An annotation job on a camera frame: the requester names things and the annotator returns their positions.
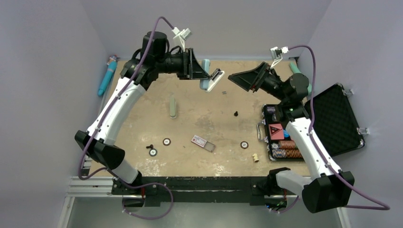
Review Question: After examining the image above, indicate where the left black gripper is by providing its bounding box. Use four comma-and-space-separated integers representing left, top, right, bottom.
155, 47, 210, 80

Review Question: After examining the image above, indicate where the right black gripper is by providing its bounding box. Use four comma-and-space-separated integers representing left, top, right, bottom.
229, 62, 288, 102

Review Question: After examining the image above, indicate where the blue stapler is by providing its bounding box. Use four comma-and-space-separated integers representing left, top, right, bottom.
199, 59, 225, 93

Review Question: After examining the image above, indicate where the green stapler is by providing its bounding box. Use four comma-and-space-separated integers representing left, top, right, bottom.
169, 95, 177, 119

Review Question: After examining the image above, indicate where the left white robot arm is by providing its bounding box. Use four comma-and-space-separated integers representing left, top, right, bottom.
75, 28, 211, 194

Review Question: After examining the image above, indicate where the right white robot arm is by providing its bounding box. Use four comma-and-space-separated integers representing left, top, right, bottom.
228, 62, 355, 213

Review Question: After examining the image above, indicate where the teal marker pen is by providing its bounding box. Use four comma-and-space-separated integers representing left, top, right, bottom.
289, 62, 312, 95

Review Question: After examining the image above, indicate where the red card deck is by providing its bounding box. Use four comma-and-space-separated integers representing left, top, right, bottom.
269, 123, 285, 140

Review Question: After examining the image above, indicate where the poker chip right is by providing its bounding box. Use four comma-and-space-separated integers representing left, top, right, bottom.
240, 141, 249, 149

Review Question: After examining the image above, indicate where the blue round chip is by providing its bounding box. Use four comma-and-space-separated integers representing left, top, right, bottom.
283, 130, 290, 138

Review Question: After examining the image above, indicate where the staple box with clear lid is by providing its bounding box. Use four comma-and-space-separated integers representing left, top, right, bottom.
191, 135, 216, 152

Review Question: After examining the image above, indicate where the brown poker chip stack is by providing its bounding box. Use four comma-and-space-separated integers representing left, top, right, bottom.
278, 140, 298, 150

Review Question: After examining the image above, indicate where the poker chip upper left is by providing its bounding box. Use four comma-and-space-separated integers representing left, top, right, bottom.
163, 138, 171, 146

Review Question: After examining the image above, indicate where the striped poker chip stack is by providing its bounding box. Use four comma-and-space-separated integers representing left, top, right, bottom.
271, 149, 303, 159

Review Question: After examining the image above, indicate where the cream chess piece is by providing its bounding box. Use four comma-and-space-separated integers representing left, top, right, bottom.
252, 153, 259, 163

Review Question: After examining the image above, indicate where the blue marker pen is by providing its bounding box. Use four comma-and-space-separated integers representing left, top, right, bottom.
97, 55, 119, 96

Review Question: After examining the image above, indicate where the black poker chip case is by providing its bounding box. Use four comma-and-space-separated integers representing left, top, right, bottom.
259, 83, 365, 162

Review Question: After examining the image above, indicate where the poker chip lower left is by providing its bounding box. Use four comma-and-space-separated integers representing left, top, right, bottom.
149, 148, 158, 157

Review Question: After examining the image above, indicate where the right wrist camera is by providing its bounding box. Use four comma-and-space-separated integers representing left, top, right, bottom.
270, 46, 289, 69

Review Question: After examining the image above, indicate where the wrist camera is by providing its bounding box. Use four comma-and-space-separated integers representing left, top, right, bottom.
172, 27, 192, 51
270, 46, 289, 69

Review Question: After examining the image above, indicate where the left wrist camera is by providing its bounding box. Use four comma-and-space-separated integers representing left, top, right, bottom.
172, 27, 192, 51

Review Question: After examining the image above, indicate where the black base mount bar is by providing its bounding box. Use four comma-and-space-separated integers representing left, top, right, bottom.
111, 176, 295, 210

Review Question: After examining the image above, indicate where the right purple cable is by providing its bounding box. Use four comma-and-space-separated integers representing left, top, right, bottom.
268, 44, 391, 215

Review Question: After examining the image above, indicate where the purple cable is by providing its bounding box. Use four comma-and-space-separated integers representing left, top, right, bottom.
268, 44, 391, 215
77, 16, 175, 220

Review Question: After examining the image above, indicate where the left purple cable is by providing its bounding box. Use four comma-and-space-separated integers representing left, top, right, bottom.
77, 16, 175, 220

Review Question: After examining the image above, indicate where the aluminium rail frame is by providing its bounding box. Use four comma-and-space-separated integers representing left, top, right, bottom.
57, 157, 352, 228

